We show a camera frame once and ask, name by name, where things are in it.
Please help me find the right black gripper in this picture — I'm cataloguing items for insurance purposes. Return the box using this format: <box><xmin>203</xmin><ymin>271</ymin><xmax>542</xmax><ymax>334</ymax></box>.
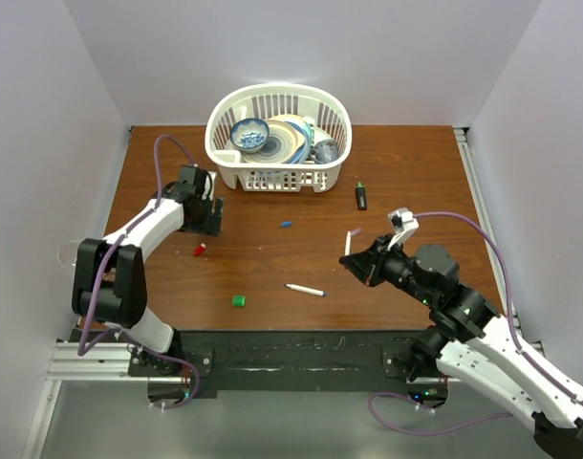
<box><xmin>339</xmin><ymin>232</ymin><xmax>436</xmax><ymax>306</ymax></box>

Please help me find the white red marker pen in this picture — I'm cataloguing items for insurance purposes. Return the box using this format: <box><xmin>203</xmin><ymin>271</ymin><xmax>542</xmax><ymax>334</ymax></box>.
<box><xmin>344</xmin><ymin>230</ymin><xmax>353</xmax><ymax>256</ymax></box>

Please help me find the red pen cap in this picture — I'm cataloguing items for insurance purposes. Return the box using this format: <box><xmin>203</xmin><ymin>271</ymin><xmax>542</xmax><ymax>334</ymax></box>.
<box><xmin>193</xmin><ymin>243</ymin><xmax>206</xmax><ymax>256</ymax></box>

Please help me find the white blue marker pen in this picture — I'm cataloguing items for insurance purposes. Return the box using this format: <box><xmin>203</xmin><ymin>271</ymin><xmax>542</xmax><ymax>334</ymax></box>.
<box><xmin>285</xmin><ymin>283</ymin><xmax>326</xmax><ymax>297</ymax></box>

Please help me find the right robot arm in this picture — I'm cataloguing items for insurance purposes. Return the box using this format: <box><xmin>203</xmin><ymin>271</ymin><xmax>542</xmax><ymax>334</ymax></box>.
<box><xmin>339</xmin><ymin>236</ymin><xmax>583</xmax><ymax>458</ymax></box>

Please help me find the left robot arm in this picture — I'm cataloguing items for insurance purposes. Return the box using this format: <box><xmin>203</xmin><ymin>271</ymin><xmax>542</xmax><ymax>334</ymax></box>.
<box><xmin>71</xmin><ymin>165</ymin><xmax>224</xmax><ymax>375</ymax></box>

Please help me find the green pen cap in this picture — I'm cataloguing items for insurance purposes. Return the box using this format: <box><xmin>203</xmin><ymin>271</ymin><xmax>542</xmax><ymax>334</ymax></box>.
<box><xmin>232</xmin><ymin>295</ymin><xmax>246</xmax><ymax>307</ymax></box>

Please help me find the black green highlighter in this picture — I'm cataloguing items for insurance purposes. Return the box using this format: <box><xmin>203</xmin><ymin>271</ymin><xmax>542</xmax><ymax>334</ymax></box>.
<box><xmin>355</xmin><ymin>181</ymin><xmax>367</xmax><ymax>210</ymax></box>

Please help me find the blue white porcelain bowl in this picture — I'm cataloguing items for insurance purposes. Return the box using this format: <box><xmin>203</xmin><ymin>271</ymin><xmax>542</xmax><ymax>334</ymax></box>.
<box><xmin>229</xmin><ymin>118</ymin><xmax>270</xmax><ymax>153</ymax></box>

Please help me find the beige swirl plate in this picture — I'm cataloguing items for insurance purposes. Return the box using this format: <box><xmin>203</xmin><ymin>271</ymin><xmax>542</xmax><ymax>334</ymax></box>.
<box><xmin>242</xmin><ymin>120</ymin><xmax>303</xmax><ymax>164</ymax></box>

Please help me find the white plastic dish basket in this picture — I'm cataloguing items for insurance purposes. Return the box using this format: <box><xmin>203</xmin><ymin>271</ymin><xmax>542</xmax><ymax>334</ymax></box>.
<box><xmin>205</xmin><ymin>83</ymin><xmax>353</xmax><ymax>192</ymax></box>

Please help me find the blue rimmed plate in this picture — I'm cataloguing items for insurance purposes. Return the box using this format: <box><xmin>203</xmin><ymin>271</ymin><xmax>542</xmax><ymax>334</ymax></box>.
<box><xmin>286</xmin><ymin>114</ymin><xmax>313</xmax><ymax>164</ymax></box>

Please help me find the grey patterned mug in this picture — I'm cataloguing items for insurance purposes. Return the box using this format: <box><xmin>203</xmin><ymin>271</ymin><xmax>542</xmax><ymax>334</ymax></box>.
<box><xmin>309</xmin><ymin>140</ymin><xmax>339</xmax><ymax>164</ymax></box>

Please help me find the clear wine glass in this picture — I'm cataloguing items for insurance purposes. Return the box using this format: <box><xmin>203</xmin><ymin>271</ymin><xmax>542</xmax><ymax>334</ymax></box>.
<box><xmin>57</xmin><ymin>240</ymin><xmax>80</xmax><ymax>269</ymax></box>

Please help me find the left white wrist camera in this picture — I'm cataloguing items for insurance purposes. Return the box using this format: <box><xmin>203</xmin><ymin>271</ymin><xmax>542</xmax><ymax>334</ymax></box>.
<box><xmin>179</xmin><ymin>165</ymin><xmax>215</xmax><ymax>200</ymax></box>

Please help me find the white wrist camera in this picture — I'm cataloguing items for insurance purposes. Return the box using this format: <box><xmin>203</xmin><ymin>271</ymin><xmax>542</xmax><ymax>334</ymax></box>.
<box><xmin>179</xmin><ymin>165</ymin><xmax>215</xmax><ymax>200</ymax></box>
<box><xmin>387</xmin><ymin>208</ymin><xmax>420</xmax><ymax>251</ymax></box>

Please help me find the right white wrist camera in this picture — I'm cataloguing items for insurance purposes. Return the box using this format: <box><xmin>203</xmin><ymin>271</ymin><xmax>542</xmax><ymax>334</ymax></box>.
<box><xmin>387</xmin><ymin>208</ymin><xmax>420</xmax><ymax>251</ymax></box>

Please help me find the aluminium frame rail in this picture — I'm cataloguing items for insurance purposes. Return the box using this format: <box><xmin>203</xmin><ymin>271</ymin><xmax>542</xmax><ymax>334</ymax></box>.
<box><xmin>453</xmin><ymin>124</ymin><xmax>544</xmax><ymax>350</ymax></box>

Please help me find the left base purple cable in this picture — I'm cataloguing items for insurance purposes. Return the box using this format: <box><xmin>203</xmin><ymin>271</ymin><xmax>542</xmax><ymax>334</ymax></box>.
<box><xmin>128</xmin><ymin>343</ymin><xmax>205</xmax><ymax>411</ymax></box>

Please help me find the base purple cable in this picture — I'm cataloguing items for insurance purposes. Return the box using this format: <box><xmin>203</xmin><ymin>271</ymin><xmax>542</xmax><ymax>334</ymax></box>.
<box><xmin>128</xmin><ymin>343</ymin><xmax>205</xmax><ymax>411</ymax></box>
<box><xmin>367</xmin><ymin>391</ymin><xmax>512</xmax><ymax>437</ymax></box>

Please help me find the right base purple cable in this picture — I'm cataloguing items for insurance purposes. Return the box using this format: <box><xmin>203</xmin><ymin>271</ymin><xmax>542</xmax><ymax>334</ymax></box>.
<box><xmin>367</xmin><ymin>391</ymin><xmax>512</xmax><ymax>437</ymax></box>

